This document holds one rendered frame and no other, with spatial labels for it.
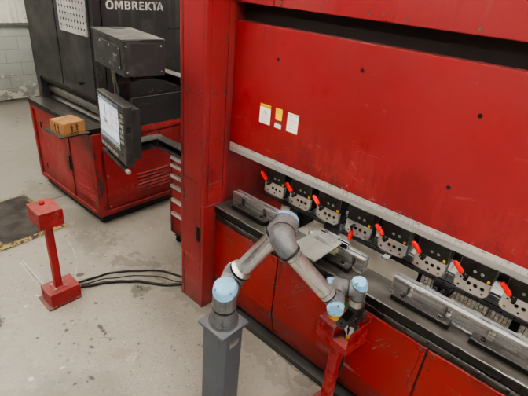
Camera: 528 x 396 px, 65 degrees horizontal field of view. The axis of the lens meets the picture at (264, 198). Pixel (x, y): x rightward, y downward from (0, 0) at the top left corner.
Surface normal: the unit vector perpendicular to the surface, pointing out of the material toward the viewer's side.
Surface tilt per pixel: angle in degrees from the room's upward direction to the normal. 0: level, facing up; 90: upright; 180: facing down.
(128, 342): 0
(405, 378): 90
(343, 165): 90
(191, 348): 0
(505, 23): 90
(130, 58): 90
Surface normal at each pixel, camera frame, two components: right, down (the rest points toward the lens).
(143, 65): 0.60, 0.42
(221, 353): 0.06, 0.47
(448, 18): -0.68, 0.29
